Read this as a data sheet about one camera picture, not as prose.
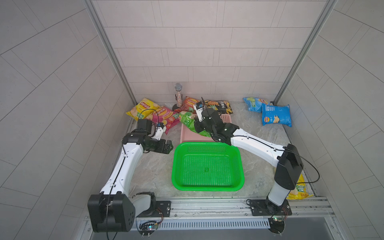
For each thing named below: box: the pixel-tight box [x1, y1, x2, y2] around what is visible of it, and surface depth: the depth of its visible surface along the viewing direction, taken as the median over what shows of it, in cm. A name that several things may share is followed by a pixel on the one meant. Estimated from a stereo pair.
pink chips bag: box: [152, 106, 181, 135], surface depth 98 cm
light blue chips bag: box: [243, 97, 269, 113], surface depth 110 cm
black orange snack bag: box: [204, 100, 234, 114], surface depth 108 cm
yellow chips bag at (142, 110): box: [125, 98, 160, 122], surface depth 107 cm
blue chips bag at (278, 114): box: [261, 103, 292, 128], surface depth 103 cm
